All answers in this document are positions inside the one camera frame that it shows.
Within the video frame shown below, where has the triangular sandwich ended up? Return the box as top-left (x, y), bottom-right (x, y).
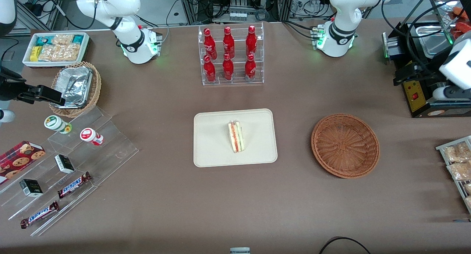
top-left (227, 120), bottom-right (245, 154)

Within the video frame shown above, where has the aluminium foil tray stack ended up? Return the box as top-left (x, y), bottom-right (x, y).
top-left (55, 67), bottom-right (92, 108)

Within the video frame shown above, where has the light wicker basket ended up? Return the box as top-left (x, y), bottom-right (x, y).
top-left (49, 61), bottom-right (102, 118)

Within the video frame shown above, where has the brown wicker basket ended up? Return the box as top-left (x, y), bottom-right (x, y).
top-left (311, 114), bottom-right (380, 179)

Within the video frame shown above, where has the cream rectangular tray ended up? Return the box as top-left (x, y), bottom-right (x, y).
top-left (194, 109), bottom-right (278, 168)

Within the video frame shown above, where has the black food warmer appliance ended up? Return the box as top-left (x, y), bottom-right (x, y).
top-left (383, 0), bottom-right (471, 118)

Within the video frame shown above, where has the green sunflower yogurt cup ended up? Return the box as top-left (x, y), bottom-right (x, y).
top-left (44, 115), bottom-right (72, 134)

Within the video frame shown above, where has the white snack bin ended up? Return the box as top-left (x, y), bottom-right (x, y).
top-left (22, 32), bottom-right (91, 68)

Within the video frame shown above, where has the steel food pan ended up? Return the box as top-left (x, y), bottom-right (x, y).
top-left (416, 25), bottom-right (454, 58)

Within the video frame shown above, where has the clear cracker bag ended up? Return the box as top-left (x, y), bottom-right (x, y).
top-left (52, 34), bottom-right (74, 46)
top-left (39, 44), bottom-right (81, 62)

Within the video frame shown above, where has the red tartan cookie box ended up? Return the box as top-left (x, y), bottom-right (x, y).
top-left (0, 141), bottom-right (46, 185)

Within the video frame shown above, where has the red lidded yogurt cup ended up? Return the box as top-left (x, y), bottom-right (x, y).
top-left (80, 128), bottom-right (104, 146)

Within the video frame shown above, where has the small black carton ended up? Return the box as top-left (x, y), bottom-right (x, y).
top-left (20, 179), bottom-right (43, 197)
top-left (54, 154), bottom-right (75, 174)

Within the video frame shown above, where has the clear acrylic stepped shelf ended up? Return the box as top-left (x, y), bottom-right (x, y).
top-left (0, 106), bottom-right (139, 237)

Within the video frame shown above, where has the Snickers chocolate bar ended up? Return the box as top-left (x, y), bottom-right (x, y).
top-left (57, 172), bottom-right (92, 199)
top-left (20, 201), bottom-right (60, 229)

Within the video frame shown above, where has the red cola bottle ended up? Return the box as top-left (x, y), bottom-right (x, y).
top-left (245, 54), bottom-right (257, 82)
top-left (203, 55), bottom-right (217, 82)
top-left (222, 54), bottom-right (234, 81)
top-left (223, 26), bottom-right (235, 59)
top-left (203, 28), bottom-right (217, 60)
top-left (246, 25), bottom-right (258, 58)

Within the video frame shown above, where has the clear acrylic bottle rack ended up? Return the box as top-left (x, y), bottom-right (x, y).
top-left (198, 22), bottom-right (265, 86)

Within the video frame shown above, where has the grey power strip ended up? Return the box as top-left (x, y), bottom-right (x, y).
top-left (223, 11), bottom-right (258, 21)

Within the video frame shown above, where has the metal equipment rack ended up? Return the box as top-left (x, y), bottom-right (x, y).
top-left (177, 0), bottom-right (295, 25)

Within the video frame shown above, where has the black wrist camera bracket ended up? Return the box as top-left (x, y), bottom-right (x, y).
top-left (0, 66), bottom-right (26, 101)
top-left (416, 61), bottom-right (444, 86)

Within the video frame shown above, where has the metal wire tray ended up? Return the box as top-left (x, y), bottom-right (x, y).
top-left (435, 136), bottom-right (471, 215)

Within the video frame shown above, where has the black cable loop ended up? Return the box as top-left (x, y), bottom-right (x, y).
top-left (318, 236), bottom-right (372, 254)

